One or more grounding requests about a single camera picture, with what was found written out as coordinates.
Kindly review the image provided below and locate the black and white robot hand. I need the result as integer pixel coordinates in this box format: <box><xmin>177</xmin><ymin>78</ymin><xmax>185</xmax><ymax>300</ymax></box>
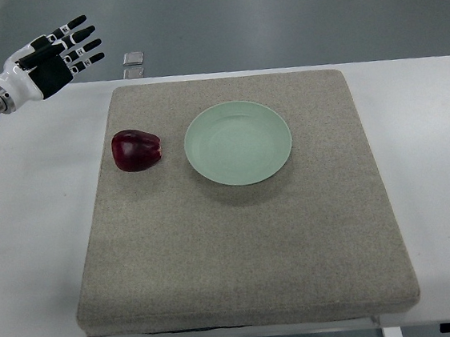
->
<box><xmin>0</xmin><ymin>15</ymin><xmax>105</xmax><ymax>114</ymax></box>

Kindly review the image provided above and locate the dark red apple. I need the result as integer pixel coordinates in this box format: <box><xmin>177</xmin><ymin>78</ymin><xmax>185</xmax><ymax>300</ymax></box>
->
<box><xmin>110</xmin><ymin>129</ymin><xmax>163</xmax><ymax>172</ymax></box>

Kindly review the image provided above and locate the lower floor socket plate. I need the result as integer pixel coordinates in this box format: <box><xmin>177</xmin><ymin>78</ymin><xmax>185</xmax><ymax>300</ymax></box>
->
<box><xmin>123</xmin><ymin>66</ymin><xmax>145</xmax><ymax>80</ymax></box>

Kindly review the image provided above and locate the floor socket plate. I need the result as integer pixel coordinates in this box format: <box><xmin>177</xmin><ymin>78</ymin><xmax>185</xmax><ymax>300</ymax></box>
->
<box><xmin>123</xmin><ymin>66</ymin><xmax>145</xmax><ymax>80</ymax></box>
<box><xmin>123</xmin><ymin>51</ymin><xmax>144</xmax><ymax>66</ymax></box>

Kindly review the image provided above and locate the upper floor socket plate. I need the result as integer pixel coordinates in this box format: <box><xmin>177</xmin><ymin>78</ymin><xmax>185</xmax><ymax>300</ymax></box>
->
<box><xmin>123</xmin><ymin>51</ymin><xmax>144</xmax><ymax>66</ymax></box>

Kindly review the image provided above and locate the light green plate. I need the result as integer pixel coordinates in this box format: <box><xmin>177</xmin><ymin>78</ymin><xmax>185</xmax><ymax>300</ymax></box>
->
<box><xmin>183</xmin><ymin>101</ymin><xmax>292</xmax><ymax>186</ymax></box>

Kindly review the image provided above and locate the beige fabric cushion mat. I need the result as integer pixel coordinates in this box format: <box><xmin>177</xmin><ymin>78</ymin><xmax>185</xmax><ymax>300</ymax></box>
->
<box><xmin>76</xmin><ymin>69</ymin><xmax>420</xmax><ymax>337</ymax></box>

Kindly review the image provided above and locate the white table leg right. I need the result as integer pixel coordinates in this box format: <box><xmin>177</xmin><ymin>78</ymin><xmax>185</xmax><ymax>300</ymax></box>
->
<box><xmin>381</xmin><ymin>327</ymin><xmax>404</xmax><ymax>337</ymax></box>

